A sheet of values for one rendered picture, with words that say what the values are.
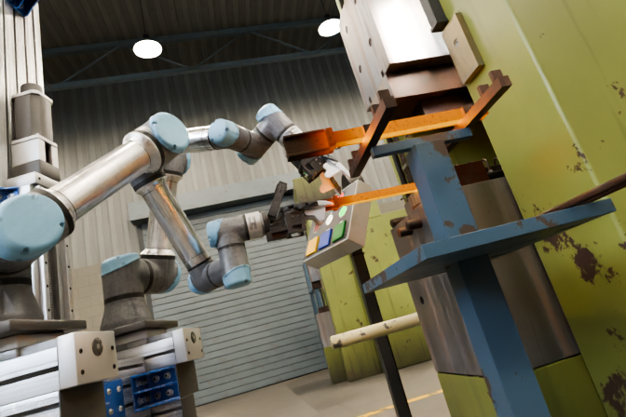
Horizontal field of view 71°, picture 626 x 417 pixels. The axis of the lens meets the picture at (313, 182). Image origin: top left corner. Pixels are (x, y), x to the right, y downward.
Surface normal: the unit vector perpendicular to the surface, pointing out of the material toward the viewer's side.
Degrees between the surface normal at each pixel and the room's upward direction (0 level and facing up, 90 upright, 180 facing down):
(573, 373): 90
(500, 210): 90
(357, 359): 90
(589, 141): 90
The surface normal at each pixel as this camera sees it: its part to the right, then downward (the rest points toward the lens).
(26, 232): 0.66, -0.33
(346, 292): 0.02, -0.33
